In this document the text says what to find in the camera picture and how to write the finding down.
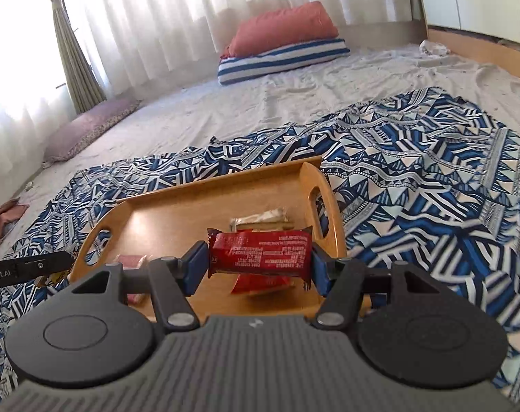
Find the blue striped pillow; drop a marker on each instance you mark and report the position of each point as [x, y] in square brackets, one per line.
[277, 60]

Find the white sheer curtain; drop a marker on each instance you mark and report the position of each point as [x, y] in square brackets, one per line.
[178, 13]

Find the crumpled white plastic bag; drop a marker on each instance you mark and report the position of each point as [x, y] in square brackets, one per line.
[434, 47]

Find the long red snack bar packet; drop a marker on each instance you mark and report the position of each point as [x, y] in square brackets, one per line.
[260, 253]

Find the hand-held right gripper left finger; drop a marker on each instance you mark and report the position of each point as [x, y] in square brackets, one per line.
[195, 266]

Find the white bed sheet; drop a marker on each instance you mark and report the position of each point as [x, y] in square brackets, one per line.
[243, 107]

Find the small red snack packet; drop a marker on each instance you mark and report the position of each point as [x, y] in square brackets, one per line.
[133, 261]

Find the brown cloth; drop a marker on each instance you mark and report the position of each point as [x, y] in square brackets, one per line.
[2, 223]

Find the shiny red snack packet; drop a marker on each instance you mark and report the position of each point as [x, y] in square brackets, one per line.
[260, 284]

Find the purple pillow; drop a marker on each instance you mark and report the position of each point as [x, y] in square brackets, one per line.
[88, 128]

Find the beige cracker packet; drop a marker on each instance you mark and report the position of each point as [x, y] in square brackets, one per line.
[260, 218]

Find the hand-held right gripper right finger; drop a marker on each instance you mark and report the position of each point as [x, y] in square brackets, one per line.
[320, 272]

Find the olive curtain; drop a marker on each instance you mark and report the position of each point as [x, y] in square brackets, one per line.
[77, 51]

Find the gold dark candy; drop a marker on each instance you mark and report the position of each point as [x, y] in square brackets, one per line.
[56, 279]

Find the wooden bed frame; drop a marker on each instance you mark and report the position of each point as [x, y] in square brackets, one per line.
[479, 49]

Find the blue patterned blanket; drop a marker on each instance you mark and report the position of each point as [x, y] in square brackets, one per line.
[414, 171]

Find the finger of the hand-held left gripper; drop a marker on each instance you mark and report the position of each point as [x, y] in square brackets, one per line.
[41, 265]

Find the wooden tray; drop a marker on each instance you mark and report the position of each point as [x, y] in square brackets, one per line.
[178, 210]

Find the red pillow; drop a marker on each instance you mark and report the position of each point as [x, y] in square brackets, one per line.
[281, 25]

